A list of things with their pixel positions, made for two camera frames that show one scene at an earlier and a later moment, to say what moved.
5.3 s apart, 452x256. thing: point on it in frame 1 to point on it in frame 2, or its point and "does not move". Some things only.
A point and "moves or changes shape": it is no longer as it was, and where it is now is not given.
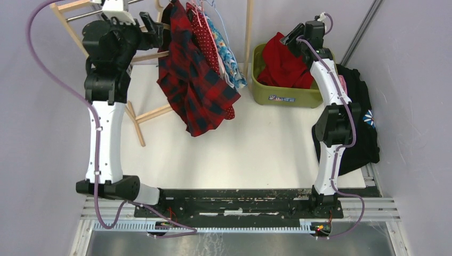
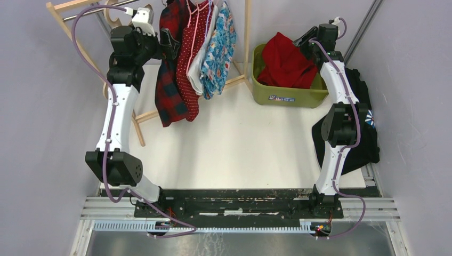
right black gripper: x=289 y=39 to x=303 y=41
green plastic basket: x=275 y=96 does not move
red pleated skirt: x=281 y=67 does not move
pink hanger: x=201 y=9 to x=199 y=10
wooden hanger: x=160 y=9 moves or changes shape
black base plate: x=240 y=203 does not move
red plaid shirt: x=191 y=86 moves or changes shape
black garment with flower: x=365 y=150 does not move
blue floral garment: x=227 y=53 to x=220 y=54
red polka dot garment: x=199 y=25 to x=193 y=32
